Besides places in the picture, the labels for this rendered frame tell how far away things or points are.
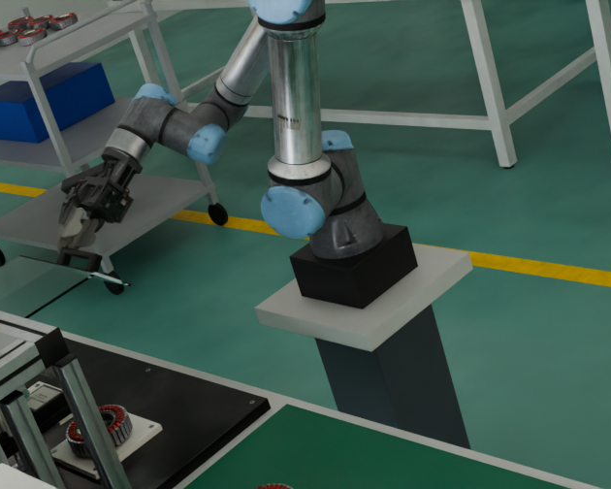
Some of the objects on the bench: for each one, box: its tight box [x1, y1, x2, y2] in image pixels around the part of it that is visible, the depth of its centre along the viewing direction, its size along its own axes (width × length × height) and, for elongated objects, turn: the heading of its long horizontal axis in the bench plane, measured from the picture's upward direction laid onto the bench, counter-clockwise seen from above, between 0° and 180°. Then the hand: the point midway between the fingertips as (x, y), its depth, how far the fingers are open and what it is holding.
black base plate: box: [0, 338, 271, 489], centre depth 221 cm, size 47×64×2 cm
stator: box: [66, 405, 133, 457], centre depth 211 cm, size 11×11×4 cm
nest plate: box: [50, 413, 163, 480], centre depth 212 cm, size 15×15×1 cm
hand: (61, 248), depth 222 cm, fingers closed, pressing on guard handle
